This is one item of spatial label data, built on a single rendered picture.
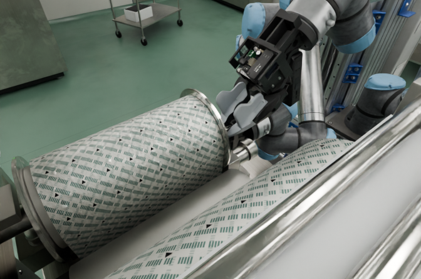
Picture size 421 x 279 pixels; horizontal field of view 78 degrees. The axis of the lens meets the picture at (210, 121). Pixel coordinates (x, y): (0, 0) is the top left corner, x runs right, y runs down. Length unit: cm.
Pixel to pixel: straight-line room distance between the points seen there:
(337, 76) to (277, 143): 63
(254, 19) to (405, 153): 73
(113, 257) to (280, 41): 38
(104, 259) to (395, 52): 144
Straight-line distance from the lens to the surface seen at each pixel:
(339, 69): 128
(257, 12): 88
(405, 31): 150
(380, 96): 112
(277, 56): 39
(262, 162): 87
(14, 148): 264
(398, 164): 19
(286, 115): 70
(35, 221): 34
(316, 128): 79
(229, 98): 45
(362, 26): 55
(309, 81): 83
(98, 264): 37
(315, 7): 45
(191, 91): 42
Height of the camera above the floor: 155
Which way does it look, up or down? 41 degrees down
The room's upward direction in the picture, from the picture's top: straight up
